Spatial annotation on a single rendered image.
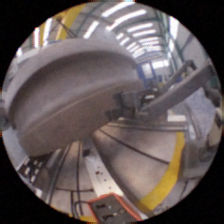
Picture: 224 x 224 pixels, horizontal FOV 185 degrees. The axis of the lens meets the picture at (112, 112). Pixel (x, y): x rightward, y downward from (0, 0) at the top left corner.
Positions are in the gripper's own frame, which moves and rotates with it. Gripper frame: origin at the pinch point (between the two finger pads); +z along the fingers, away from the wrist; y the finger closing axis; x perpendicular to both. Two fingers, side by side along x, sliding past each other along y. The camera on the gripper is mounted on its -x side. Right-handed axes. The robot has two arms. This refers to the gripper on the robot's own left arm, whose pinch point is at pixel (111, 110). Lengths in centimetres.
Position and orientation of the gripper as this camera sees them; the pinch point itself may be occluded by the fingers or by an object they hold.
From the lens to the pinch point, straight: 45.5
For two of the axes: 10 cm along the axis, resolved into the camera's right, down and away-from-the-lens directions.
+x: 3.3, 8.9, 3.2
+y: -7.7, 4.5, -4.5
